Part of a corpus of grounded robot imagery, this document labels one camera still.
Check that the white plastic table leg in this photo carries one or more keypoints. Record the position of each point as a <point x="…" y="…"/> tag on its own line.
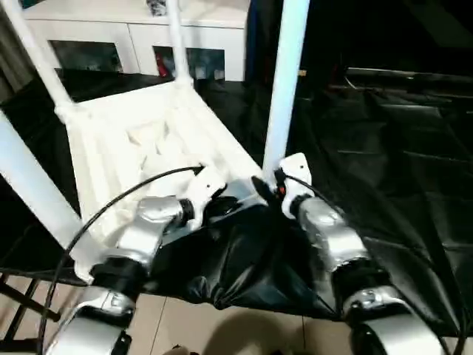
<point x="284" y="81"/>
<point x="177" y="41"/>
<point x="37" y="185"/>
<point x="41" y="55"/>

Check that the white plastic table top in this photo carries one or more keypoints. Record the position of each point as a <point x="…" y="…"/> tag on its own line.
<point x="133" y="148"/>

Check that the black work mat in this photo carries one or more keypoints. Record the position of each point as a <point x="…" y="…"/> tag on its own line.
<point x="399" y="185"/>

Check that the small red bottle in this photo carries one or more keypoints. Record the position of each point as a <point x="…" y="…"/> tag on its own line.
<point x="162" y="66"/>

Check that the white glass-door cabinet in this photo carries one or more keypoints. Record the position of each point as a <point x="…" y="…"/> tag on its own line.
<point x="111" y="37"/>

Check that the small grey bundle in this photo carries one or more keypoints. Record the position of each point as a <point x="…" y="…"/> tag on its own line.
<point x="157" y="6"/>

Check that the grey window curtain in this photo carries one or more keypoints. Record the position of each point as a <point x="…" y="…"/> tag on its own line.
<point x="11" y="59"/>

